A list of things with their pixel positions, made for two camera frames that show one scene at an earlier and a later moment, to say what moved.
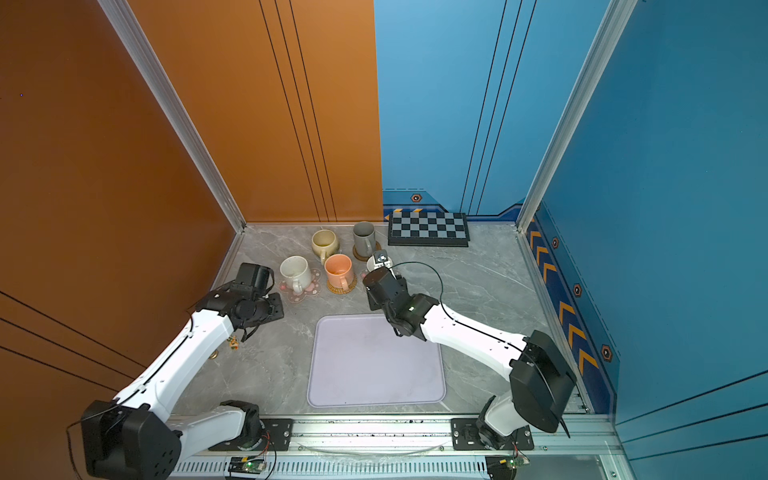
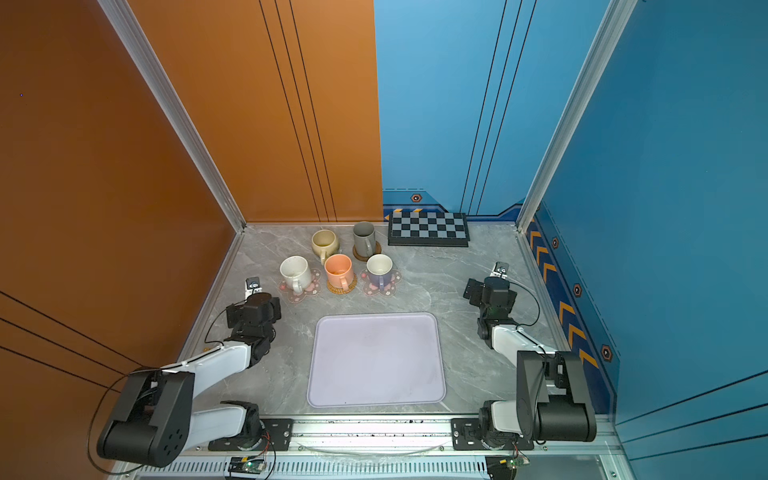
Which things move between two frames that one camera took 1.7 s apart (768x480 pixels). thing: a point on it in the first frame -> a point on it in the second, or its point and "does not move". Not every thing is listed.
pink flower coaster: [312, 289] does not move
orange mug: [339, 270] does not move
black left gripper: [275, 298] -> [235, 318]
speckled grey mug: [364, 238] does not move
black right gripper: [374, 304] -> [478, 292]
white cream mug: [296, 272] does not move
